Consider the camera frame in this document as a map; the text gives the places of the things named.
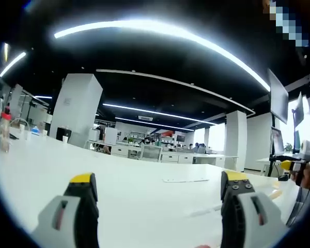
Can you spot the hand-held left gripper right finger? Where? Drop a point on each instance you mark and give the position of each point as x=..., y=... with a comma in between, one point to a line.
x=250, y=217

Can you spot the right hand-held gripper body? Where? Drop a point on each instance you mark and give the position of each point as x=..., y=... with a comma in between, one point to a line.
x=308, y=148

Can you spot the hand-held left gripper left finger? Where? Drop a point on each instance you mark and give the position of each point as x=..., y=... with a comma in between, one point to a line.
x=67, y=219

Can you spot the black box appliance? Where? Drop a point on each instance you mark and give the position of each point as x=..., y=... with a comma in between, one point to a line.
x=63, y=133

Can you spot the person's left hand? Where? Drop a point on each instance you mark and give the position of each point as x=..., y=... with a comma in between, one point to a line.
x=204, y=246

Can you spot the black computer mouse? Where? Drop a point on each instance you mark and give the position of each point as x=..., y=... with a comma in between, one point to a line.
x=283, y=177

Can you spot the black laptop stand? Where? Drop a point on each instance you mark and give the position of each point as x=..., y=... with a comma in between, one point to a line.
x=273, y=165

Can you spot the green potted plant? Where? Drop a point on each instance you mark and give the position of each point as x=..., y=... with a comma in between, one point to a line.
x=288, y=147

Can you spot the small tilted monitor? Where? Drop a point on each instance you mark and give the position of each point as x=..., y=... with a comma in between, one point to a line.
x=299, y=109

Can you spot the large dark monitor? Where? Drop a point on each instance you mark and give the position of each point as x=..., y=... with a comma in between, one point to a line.
x=278, y=99

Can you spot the narrow white pillar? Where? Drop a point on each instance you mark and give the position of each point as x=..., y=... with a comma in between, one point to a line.
x=235, y=140

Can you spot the flat white plastic strip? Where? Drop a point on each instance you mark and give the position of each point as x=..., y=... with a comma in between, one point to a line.
x=186, y=180

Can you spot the white paper cup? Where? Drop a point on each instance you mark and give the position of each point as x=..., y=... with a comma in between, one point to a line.
x=65, y=139

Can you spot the white desk cabinet row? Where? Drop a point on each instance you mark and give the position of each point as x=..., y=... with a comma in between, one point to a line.
x=170, y=156

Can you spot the grey mesh office chair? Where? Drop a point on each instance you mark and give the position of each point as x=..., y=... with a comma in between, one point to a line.
x=151, y=153

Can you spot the red capped clear bottle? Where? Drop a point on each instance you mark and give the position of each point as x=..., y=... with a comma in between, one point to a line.
x=4, y=129

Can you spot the wide white pillar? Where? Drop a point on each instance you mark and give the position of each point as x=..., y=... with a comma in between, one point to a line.
x=76, y=108

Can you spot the short ceiling light strip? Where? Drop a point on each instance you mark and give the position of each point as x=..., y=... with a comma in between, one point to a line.
x=12, y=64

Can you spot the long curved ceiling light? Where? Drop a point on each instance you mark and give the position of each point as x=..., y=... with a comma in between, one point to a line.
x=170, y=33

